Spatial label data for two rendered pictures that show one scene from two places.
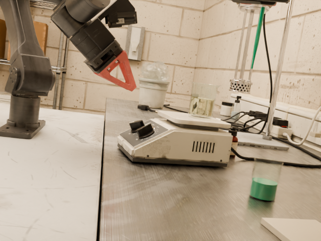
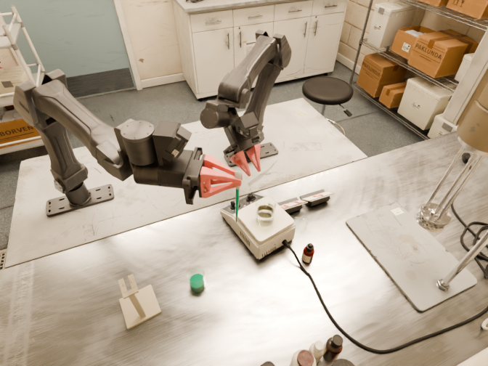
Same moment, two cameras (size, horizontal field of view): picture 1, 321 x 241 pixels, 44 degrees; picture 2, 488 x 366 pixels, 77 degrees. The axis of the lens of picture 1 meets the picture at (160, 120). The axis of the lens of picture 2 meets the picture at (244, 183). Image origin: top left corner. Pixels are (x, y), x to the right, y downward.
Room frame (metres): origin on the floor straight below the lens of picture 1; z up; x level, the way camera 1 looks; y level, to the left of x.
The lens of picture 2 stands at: (0.62, -0.57, 1.64)
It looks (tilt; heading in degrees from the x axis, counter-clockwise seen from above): 44 degrees down; 76
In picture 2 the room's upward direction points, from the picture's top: straight up
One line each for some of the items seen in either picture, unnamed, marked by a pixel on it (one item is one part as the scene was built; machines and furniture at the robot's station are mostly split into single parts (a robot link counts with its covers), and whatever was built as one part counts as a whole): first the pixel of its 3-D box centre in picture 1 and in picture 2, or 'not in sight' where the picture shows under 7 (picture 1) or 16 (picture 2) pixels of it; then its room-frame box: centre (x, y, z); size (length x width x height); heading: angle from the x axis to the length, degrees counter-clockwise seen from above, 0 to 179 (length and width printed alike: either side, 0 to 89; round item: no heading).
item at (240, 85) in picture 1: (246, 49); (454, 185); (1.18, -0.22, 1.17); 0.07 x 0.07 x 0.25
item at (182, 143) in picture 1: (177, 138); (258, 221); (0.79, -0.04, 0.94); 0.22 x 0.13 x 0.08; 110
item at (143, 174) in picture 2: not in sight; (150, 168); (0.55, -0.09, 1.24); 0.07 x 0.06 x 0.07; 159
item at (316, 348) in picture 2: not in sight; (316, 351); (0.82, -0.40, 0.94); 0.03 x 0.03 x 0.07
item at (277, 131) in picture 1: (262, 124); not in sight; (1.53, -0.39, 0.92); 0.40 x 0.06 x 0.04; 9
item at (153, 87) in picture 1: (154, 83); not in sight; (1.80, 0.05, 1.01); 0.14 x 0.14 x 0.21
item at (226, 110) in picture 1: (227, 109); not in sight; (1.90, -0.31, 0.93); 0.06 x 0.06 x 0.06
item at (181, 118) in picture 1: (192, 118); (264, 217); (0.80, -0.06, 0.98); 0.12 x 0.12 x 0.01; 20
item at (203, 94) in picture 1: (203, 100); (265, 213); (0.80, -0.08, 1.02); 0.06 x 0.05 x 0.08; 65
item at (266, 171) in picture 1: (265, 179); (197, 279); (0.60, -0.17, 0.93); 0.04 x 0.04 x 0.06
